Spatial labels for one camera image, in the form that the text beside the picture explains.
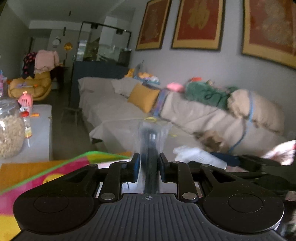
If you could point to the pink toy on table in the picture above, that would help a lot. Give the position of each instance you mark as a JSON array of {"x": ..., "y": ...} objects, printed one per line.
[{"x": 26, "y": 100}]

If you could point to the yellow cushion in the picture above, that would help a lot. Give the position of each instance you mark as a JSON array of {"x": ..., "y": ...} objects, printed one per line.
[{"x": 143, "y": 97}]

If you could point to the colourful cartoon play mat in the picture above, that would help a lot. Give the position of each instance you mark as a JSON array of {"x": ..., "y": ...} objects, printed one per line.
[{"x": 16, "y": 178}]

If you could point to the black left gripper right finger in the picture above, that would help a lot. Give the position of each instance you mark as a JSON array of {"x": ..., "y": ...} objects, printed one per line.
[{"x": 180, "y": 174}]

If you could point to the glass jar of nuts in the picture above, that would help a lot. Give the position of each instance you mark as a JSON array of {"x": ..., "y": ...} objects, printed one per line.
[{"x": 12, "y": 129}]

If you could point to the black item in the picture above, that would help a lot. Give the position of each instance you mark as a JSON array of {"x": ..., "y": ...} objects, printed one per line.
[{"x": 150, "y": 143}]

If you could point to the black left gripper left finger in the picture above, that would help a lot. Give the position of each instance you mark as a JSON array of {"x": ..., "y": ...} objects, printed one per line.
[{"x": 118, "y": 173}]

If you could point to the glass aquarium tank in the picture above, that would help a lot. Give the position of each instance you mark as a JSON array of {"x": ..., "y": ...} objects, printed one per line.
[{"x": 103, "y": 43}]

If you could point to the beige bundled blanket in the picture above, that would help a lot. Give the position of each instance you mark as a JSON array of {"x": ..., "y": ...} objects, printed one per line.
[{"x": 263, "y": 113}]

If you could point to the framed red picture middle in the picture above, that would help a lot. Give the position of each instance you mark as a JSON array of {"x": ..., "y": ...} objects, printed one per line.
[{"x": 199, "y": 25}]

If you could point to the framed red picture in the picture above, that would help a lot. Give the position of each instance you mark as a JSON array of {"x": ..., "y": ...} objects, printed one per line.
[
  {"x": 269, "y": 31},
  {"x": 152, "y": 30},
  {"x": 199, "y": 25}
]

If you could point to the pink clothes pile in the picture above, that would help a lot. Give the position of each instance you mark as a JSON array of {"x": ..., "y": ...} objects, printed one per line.
[{"x": 46, "y": 61}]

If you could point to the yellow bean bag chair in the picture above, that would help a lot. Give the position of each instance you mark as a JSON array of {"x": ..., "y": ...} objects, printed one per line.
[{"x": 38, "y": 87}]

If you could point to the pink floral blanket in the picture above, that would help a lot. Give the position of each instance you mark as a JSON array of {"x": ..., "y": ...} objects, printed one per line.
[{"x": 283, "y": 153}]

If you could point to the framed red picture right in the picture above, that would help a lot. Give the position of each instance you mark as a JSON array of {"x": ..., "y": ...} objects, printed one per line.
[{"x": 269, "y": 31}]

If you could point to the white product box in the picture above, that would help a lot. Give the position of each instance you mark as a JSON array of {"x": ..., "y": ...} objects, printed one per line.
[{"x": 187, "y": 154}]

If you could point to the framed red picture left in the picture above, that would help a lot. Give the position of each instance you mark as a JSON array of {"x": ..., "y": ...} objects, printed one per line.
[{"x": 152, "y": 30}]

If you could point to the beige covered sofa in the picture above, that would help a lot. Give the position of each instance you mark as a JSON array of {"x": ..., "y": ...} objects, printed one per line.
[{"x": 113, "y": 120}]

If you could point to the brown plush on sofa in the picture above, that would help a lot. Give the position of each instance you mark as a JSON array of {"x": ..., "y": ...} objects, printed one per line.
[{"x": 212, "y": 141}]

